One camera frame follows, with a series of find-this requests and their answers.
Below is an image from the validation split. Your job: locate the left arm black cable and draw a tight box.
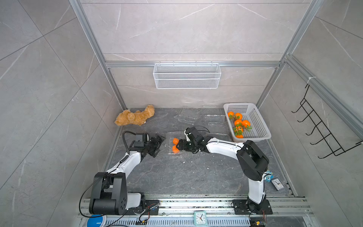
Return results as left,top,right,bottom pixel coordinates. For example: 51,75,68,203
122,131,137,155

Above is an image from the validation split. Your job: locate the black wall hook rack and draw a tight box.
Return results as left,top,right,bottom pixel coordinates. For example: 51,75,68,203
291,85,363,159

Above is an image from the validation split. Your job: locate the brown teddy bear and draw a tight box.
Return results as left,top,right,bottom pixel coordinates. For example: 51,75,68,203
114,105,155,126

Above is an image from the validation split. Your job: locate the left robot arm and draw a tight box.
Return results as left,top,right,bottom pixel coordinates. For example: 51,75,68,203
78,131,165,218

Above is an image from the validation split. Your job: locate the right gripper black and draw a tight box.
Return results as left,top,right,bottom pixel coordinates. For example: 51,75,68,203
176,139,198,152

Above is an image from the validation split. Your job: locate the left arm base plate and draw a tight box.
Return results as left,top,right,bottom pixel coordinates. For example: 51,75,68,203
126,200,160,216

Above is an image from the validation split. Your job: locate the white wire wall basket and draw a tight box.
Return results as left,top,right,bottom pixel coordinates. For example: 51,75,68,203
153,63,222,89

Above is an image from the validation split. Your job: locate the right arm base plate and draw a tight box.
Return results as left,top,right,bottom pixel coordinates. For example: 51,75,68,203
231,198,273,215

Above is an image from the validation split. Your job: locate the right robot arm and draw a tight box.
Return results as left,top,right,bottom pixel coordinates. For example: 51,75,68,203
172,127,269,205

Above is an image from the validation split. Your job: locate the small blue clock on table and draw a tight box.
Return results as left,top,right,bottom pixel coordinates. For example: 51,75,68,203
264,171,274,182

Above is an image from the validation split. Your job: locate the clear clamshell container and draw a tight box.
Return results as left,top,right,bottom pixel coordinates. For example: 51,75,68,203
176,108,201,124
208,132,232,141
164,131,186,155
203,114,226,126

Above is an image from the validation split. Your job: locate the white plastic basket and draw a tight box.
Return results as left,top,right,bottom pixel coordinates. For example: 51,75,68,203
224,103,271,142

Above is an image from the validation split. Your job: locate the small white square clock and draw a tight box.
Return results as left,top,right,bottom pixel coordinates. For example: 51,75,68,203
271,179,284,191

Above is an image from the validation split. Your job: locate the leafy twin oranges container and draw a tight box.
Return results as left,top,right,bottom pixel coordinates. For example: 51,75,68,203
227,112,243,121
234,120,252,131

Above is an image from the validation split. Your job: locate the blue round button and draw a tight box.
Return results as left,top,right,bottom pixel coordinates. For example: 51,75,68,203
86,215,107,227

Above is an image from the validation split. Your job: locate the small white clock front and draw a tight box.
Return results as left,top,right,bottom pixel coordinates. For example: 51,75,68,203
194,211,208,226

